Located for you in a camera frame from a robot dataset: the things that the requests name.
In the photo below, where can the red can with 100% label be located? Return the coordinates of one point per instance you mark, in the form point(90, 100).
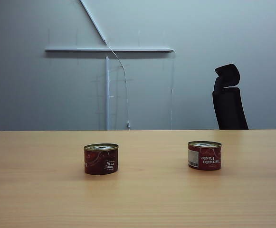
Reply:
point(97, 161)

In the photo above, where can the diagonal white wall rail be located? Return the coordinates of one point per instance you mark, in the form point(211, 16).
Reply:
point(93, 21)

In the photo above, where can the red tomato paste can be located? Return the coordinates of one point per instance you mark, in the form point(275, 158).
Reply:
point(205, 156)

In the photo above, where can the vertical white wall conduit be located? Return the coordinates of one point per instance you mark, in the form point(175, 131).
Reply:
point(107, 95)

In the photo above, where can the horizontal white wall rail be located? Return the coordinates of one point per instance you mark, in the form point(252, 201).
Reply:
point(109, 49)

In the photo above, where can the black office chair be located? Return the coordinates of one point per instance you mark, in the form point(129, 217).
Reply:
point(229, 104)

